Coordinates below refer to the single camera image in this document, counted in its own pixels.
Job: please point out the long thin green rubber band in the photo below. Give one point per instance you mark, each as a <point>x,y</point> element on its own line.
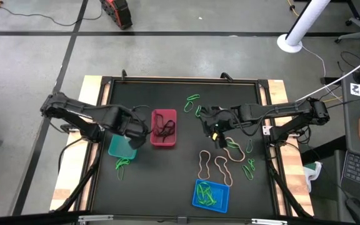
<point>121,179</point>

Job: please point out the black clamp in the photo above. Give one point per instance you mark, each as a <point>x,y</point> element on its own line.
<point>123,74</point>
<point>226,76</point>

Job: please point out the silver metal bracket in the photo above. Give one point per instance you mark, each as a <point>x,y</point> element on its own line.
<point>269,222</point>
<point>95,217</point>

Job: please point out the black rubber band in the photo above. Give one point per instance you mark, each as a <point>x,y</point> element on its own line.
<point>169,128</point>
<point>155,120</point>

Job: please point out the small green rubber band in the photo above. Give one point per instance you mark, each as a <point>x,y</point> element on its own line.
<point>251,160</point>

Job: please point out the red black floor machine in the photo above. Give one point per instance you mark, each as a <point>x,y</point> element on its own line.
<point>117,12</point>

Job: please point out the white green bag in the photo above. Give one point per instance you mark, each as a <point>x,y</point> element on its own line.
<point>312,172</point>

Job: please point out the dark grey side desk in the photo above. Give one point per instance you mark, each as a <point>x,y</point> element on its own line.
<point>353,125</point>

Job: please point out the teal plastic basket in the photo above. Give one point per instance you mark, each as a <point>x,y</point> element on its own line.
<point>119,149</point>

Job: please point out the red plastic basket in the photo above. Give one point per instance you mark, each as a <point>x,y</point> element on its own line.
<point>171,112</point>

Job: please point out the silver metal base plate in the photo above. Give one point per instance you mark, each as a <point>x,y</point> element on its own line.
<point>267,130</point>

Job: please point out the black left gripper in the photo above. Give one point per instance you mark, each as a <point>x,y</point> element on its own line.
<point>133,126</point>

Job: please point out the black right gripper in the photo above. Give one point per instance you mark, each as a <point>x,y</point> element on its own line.
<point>223,120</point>

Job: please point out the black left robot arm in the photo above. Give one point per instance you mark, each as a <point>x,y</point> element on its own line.
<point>73,109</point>

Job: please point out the tan rubber band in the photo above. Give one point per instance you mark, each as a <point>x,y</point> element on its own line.
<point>229,184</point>
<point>233,161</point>

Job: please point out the black keyboard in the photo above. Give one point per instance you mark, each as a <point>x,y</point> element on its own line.
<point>359,170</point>

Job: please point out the beige wooden pieces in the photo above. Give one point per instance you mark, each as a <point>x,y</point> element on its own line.
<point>205,178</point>

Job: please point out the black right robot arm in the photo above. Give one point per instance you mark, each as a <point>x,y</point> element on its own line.
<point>277,109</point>

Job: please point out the black computer mouse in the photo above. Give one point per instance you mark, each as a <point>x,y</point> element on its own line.
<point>358,211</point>

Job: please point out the blue plastic basket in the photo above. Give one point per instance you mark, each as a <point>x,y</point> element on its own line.
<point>222,203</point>

